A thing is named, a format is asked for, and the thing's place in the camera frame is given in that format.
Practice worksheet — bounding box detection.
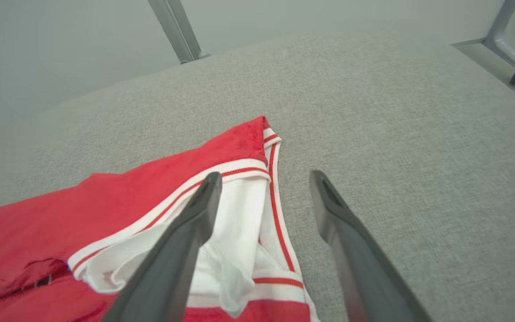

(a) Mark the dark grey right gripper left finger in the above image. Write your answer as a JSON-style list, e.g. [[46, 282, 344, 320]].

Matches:
[[101, 172, 223, 322]]

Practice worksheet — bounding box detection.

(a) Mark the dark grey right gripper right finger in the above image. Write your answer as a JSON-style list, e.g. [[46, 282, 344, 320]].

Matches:
[[309, 170, 435, 322]]

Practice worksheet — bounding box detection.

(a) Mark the red and white jersey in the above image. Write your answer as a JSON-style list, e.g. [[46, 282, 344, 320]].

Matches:
[[0, 116, 321, 322]]

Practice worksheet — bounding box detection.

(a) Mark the grey metal frame post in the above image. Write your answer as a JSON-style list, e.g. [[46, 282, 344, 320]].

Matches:
[[147, 0, 211, 64]]

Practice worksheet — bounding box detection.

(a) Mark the grey metal frame leg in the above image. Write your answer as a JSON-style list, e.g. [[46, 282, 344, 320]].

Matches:
[[452, 0, 515, 88]]

